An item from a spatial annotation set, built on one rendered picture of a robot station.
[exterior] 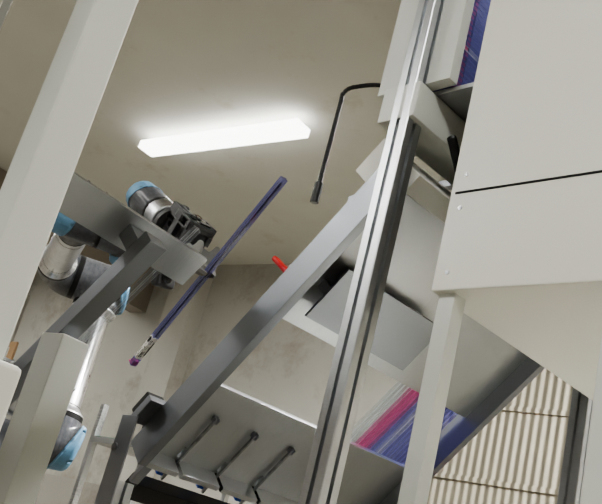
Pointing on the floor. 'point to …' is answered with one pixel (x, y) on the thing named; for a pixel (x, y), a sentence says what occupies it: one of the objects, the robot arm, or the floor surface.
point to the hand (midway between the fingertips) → (205, 275)
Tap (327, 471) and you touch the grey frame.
